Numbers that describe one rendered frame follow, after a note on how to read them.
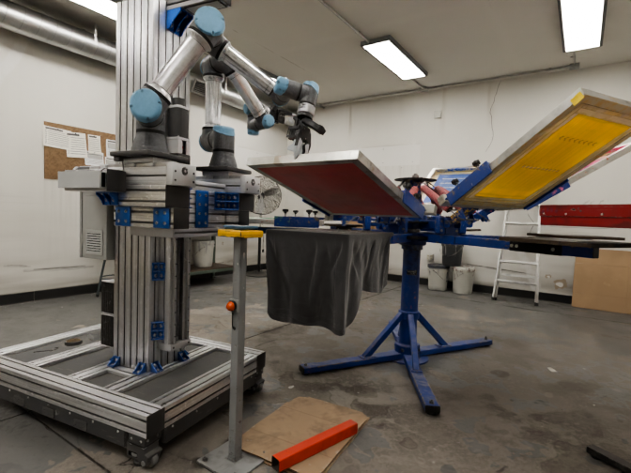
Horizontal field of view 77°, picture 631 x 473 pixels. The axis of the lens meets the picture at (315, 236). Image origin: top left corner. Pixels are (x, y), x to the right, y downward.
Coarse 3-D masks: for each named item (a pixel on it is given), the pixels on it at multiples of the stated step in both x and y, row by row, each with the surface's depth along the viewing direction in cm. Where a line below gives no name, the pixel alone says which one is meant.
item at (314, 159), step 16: (256, 160) 180; (272, 160) 174; (288, 160) 169; (304, 160) 164; (320, 160) 160; (336, 160) 156; (352, 160) 153; (368, 160) 158; (384, 176) 171; (400, 192) 187; (320, 208) 236
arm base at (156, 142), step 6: (138, 132) 164; (144, 132) 163; (150, 132) 164; (156, 132) 165; (162, 132) 168; (138, 138) 164; (144, 138) 163; (150, 138) 164; (156, 138) 165; (162, 138) 168; (132, 144) 165; (138, 144) 163; (144, 144) 162; (150, 144) 164; (156, 144) 164; (162, 144) 167; (156, 150) 164; (162, 150) 166; (168, 150) 171
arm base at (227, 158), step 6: (216, 150) 209; (222, 150) 208; (228, 150) 210; (216, 156) 208; (222, 156) 208; (228, 156) 209; (234, 156) 214; (210, 162) 209; (216, 162) 207; (222, 162) 207; (228, 162) 209; (234, 162) 211
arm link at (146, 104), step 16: (208, 16) 154; (192, 32) 154; (208, 32) 154; (192, 48) 155; (208, 48) 159; (176, 64) 154; (192, 64) 158; (160, 80) 153; (176, 80) 155; (144, 96) 149; (160, 96) 152; (144, 112) 150; (160, 112) 152
